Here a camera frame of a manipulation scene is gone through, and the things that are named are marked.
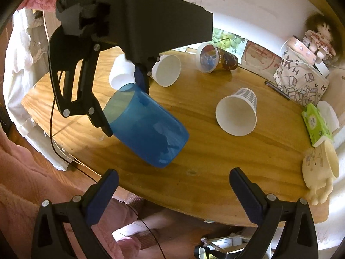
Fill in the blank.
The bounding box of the green tissue pack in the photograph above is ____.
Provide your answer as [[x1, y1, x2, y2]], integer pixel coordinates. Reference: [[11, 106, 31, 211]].
[[302, 103, 334, 148]]

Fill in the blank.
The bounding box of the cream cartoon mug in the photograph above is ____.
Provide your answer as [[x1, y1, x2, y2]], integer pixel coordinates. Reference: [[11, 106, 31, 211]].
[[302, 140, 339, 206]]

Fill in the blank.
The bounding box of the pink round tin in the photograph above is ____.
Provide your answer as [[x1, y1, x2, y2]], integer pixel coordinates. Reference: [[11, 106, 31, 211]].
[[287, 36, 316, 66]]

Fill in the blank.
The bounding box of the pink fleece sleeve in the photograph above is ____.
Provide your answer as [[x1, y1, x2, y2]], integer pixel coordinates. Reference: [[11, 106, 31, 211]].
[[1, 132, 141, 258]]

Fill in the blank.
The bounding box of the white bamboo print paper cup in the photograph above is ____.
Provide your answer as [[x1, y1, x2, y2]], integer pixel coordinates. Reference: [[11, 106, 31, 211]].
[[151, 55, 181, 87]]

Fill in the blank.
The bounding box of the black pen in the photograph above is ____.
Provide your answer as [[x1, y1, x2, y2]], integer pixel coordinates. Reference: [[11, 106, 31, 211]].
[[264, 81, 290, 101]]

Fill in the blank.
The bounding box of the doll with brown hair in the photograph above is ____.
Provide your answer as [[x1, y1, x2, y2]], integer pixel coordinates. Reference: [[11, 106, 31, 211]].
[[302, 13, 337, 64]]

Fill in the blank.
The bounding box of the white patterned paper cup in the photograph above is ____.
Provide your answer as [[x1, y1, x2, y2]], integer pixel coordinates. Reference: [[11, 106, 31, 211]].
[[215, 88, 257, 136]]

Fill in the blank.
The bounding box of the green grape printed cardboard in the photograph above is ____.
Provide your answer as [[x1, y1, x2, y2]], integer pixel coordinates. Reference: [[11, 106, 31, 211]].
[[212, 27, 247, 50]]

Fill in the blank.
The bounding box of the brown clear-rim plastic cup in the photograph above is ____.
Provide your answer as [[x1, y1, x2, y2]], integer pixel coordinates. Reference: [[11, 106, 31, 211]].
[[195, 43, 238, 74]]

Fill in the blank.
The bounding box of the blue translucent plastic cup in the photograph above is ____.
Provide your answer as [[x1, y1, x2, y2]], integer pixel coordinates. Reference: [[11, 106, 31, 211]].
[[104, 83, 190, 168]]

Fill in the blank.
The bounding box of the letter print fabric bag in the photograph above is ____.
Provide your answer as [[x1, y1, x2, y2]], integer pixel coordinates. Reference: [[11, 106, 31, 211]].
[[274, 47, 329, 106]]

